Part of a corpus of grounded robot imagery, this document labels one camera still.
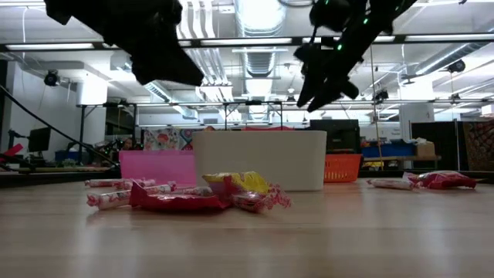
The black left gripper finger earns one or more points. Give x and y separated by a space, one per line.
183 63
162 71

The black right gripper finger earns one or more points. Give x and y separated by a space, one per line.
309 90
326 96

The yellow candy pack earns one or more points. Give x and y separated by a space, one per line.
247 181

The red Skittles candy pack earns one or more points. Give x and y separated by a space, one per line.
444 180
173 201

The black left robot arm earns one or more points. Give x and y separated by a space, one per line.
85 15

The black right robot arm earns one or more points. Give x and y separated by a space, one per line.
378 15

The large black screen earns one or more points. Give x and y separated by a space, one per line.
335 135

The white ceiling light bar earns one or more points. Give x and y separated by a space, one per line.
247 41
384 38
50 46
447 37

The colourful patterned poster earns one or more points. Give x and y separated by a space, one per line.
162 139

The small orange mesh basket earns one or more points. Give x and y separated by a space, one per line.
341 168

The black horizontal beam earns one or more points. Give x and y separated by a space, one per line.
400 38

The white plastic bin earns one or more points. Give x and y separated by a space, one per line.
270 158

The blue storage bin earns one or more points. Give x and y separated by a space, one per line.
390 150

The pink translucent plastic bin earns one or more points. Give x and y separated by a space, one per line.
158 166

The wooden shelf board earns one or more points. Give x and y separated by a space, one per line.
401 158

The brown cardboard box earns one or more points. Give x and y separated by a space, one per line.
425 149

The black computer monitor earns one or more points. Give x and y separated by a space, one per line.
38 139

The dark patterned hanging rug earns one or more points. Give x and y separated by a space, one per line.
480 146

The black ceiling-mounted camera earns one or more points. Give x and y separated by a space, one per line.
51 78
456 65
381 95

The silver ceiling air duct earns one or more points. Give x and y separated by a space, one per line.
260 19

